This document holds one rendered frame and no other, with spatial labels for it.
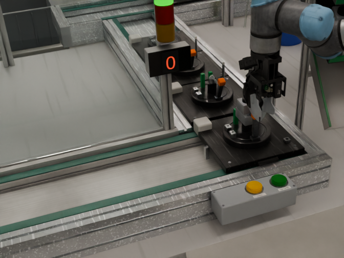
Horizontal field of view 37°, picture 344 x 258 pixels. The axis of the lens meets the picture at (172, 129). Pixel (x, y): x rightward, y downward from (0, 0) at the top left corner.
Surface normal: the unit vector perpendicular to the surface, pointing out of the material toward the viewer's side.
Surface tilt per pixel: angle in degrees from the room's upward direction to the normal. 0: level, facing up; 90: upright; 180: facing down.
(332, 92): 45
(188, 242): 0
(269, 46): 90
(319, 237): 0
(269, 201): 90
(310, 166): 90
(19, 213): 0
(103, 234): 90
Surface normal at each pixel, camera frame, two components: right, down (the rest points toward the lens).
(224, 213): 0.33, 0.49
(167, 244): -0.05, -0.84
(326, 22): 0.73, 0.33
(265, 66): -0.94, 0.22
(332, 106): 0.08, -0.23
